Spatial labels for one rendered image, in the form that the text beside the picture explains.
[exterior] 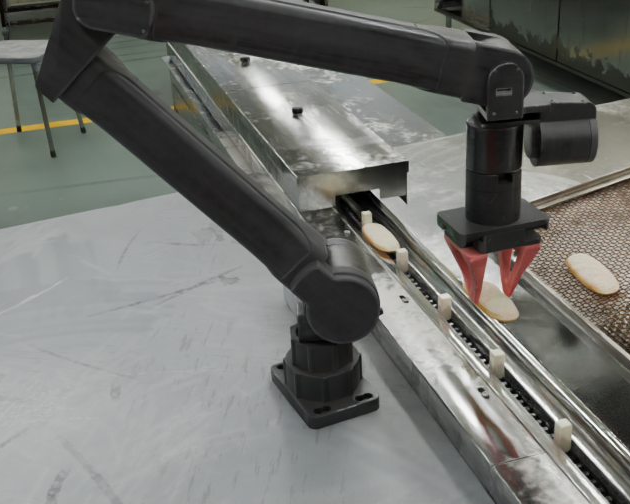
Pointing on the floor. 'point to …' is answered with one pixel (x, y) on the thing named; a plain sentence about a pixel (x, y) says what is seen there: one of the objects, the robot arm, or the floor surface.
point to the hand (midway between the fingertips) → (490, 291)
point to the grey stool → (8, 50)
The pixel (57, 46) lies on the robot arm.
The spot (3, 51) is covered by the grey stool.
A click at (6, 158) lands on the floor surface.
